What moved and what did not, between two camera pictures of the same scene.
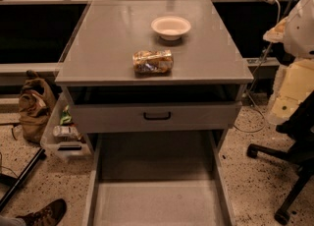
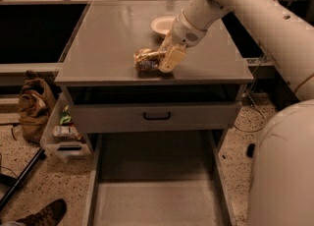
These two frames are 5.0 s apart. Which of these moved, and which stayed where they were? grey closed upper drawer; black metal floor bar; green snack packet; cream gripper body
Moved: cream gripper body
Stayed: grey closed upper drawer; green snack packet; black metal floor bar
